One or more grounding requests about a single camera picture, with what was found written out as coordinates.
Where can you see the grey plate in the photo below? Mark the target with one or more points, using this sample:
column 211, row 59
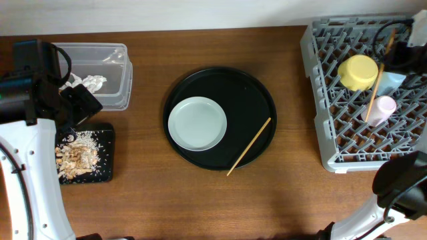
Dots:
column 197, row 124

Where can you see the clear plastic bin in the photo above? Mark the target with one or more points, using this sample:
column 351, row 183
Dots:
column 110, row 60

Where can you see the grey dishwasher rack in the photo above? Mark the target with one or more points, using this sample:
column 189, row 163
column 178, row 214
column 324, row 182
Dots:
column 347, row 143

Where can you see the black rectangular tray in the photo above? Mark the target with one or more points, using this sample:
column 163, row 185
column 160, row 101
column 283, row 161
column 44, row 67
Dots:
column 106, row 137

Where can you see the yellow bowl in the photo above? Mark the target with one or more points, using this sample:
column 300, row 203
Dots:
column 359, row 72

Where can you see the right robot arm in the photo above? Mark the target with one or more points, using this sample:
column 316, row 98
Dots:
column 399, row 185

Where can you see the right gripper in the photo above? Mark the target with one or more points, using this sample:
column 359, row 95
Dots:
column 401, row 60

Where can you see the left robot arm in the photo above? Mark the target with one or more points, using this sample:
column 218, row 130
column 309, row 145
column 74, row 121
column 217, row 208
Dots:
column 37, row 110

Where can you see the blue plastic cup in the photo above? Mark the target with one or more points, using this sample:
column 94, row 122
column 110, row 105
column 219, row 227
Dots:
column 389, row 83

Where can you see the pink plastic cup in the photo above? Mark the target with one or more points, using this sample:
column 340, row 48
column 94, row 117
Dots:
column 383, row 107

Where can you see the round black serving tray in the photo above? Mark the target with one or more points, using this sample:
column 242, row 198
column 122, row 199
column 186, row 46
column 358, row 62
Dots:
column 247, row 105

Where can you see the white napkin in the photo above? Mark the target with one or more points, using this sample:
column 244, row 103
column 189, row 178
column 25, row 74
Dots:
column 92, row 83

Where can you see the wooden chopstick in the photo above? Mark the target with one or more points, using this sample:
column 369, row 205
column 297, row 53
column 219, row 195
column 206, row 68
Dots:
column 380, row 73
column 268, row 120

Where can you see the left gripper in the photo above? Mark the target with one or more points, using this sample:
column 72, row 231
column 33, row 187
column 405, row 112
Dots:
column 87, row 102

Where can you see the peanut shells and rice scraps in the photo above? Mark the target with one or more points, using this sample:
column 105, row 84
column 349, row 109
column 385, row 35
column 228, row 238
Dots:
column 78, row 157

